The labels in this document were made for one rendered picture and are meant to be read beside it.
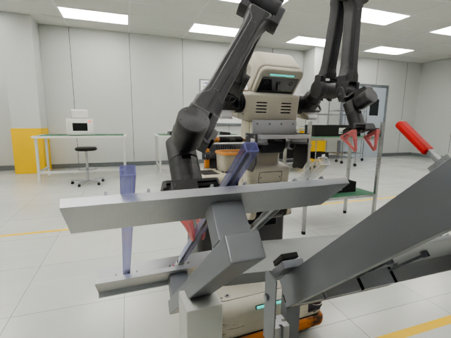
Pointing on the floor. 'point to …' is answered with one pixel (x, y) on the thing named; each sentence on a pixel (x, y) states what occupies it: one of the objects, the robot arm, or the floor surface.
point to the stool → (86, 167)
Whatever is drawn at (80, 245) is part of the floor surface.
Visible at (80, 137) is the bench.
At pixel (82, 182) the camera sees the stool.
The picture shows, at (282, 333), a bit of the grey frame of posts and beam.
